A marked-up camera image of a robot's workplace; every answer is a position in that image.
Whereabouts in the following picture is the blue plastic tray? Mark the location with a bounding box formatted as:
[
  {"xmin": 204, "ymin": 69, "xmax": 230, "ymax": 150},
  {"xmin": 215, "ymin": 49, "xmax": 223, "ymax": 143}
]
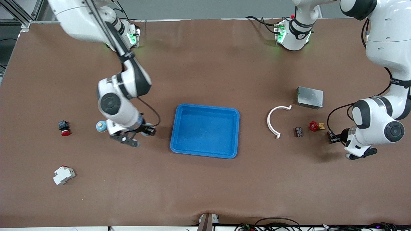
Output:
[{"xmin": 170, "ymin": 103, "xmax": 240, "ymax": 159}]

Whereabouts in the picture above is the grey metal box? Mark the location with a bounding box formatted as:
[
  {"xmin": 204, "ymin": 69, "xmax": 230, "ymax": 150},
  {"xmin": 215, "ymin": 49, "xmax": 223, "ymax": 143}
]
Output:
[{"xmin": 296, "ymin": 86, "xmax": 324, "ymax": 110}]

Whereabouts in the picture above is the red push button black body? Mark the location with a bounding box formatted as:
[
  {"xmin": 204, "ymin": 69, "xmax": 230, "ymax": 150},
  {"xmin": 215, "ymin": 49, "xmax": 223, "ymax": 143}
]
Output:
[{"xmin": 58, "ymin": 121, "xmax": 71, "ymax": 137}]

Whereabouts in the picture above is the white curved plastic clamp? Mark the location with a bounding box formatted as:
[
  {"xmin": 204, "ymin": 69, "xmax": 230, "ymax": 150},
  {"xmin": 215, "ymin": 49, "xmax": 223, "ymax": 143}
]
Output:
[{"xmin": 267, "ymin": 105, "xmax": 293, "ymax": 139}]

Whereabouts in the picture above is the white circuit breaker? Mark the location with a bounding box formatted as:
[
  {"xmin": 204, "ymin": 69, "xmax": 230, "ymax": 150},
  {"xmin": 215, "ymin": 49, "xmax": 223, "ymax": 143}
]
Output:
[{"xmin": 53, "ymin": 166, "xmax": 76, "ymax": 186}]

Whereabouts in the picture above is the black cable bundle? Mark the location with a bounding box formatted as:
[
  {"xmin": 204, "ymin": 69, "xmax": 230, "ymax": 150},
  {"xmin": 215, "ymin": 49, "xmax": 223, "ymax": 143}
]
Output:
[{"xmin": 323, "ymin": 222, "xmax": 400, "ymax": 231}]

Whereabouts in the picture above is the black looped cable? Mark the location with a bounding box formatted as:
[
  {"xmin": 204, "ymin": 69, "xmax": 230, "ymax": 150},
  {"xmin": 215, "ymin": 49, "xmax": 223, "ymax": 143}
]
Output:
[{"xmin": 255, "ymin": 217, "xmax": 301, "ymax": 231}]

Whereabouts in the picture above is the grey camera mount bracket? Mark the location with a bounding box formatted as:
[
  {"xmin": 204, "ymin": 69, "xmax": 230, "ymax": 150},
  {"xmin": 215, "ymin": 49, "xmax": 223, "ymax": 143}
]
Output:
[{"xmin": 197, "ymin": 213, "xmax": 220, "ymax": 231}]

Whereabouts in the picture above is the aluminium frame post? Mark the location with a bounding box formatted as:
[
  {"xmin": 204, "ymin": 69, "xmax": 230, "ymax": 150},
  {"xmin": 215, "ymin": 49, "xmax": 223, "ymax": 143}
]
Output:
[{"xmin": 0, "ymin": 0, "xmax": 44, "ymax": 30}]

